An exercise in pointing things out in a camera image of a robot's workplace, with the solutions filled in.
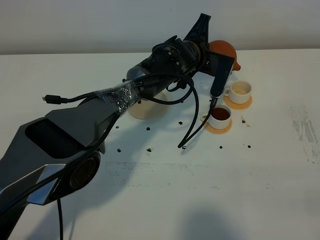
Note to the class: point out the far white teacup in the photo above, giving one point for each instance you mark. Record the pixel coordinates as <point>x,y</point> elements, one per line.
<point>239,92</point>

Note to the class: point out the near white teacup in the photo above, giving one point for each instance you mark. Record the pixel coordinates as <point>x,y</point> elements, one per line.
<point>219,117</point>

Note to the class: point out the brown clay teapot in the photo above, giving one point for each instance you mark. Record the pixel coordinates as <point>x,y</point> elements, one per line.
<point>225,48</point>

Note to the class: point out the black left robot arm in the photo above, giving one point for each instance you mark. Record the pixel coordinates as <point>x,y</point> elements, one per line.
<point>58,154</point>

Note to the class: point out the beige round teapot saucer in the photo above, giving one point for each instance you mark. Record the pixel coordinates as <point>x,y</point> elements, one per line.
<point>148,110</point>

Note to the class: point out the white teacup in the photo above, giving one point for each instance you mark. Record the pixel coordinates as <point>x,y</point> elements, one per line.
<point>239,92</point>
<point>219,117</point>

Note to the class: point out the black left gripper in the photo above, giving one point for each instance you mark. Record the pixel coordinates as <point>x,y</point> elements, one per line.
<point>208,61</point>

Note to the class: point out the orange round coaster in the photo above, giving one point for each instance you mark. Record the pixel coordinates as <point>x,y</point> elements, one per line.
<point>217,130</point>
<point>236,106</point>

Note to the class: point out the near orange round coaster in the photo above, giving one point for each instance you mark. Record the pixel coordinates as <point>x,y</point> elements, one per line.
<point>217,130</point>

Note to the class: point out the grey wrist depth camera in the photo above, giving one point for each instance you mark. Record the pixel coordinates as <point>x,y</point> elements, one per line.
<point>221,66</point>

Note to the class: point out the far orange round coaster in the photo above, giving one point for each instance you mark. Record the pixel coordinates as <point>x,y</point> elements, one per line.
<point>236,106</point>

